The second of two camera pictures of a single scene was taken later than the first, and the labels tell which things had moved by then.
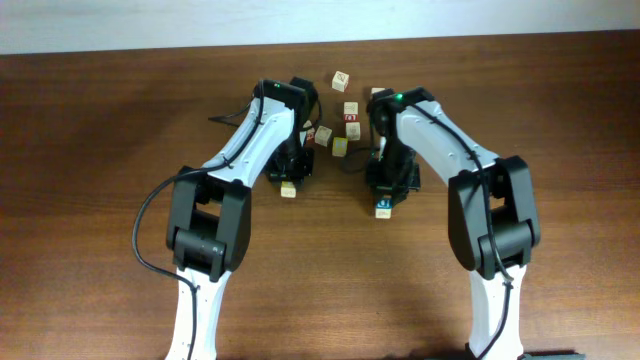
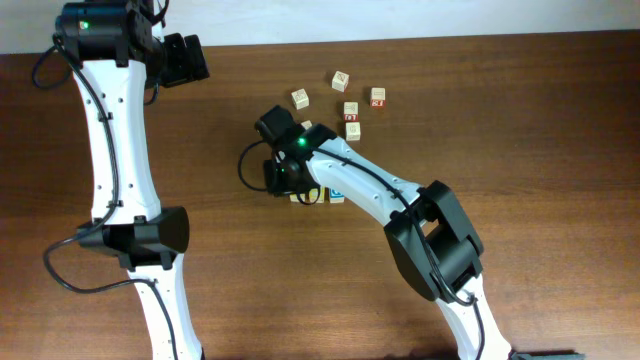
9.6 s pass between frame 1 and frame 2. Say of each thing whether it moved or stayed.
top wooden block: stayed
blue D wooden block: moved
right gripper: moved
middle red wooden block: stayed
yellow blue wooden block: moved
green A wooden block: stayed
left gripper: moved
